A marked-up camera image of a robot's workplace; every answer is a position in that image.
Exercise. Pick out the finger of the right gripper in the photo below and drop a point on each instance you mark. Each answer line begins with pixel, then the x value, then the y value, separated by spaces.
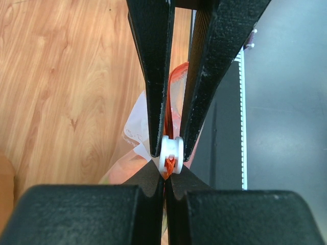
pixel 151 24
pixel 221 29

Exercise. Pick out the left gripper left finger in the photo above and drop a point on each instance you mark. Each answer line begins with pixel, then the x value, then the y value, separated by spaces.
pixel 129 213

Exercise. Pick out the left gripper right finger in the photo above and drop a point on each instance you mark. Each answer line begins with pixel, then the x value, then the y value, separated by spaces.
pixel 198 214

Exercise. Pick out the clear zip bag orange seal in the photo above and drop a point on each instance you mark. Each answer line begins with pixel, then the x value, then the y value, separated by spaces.
pixel 132 149

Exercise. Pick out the orange plastic basket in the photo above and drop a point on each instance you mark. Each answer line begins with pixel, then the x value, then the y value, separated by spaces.
pixel 7 175

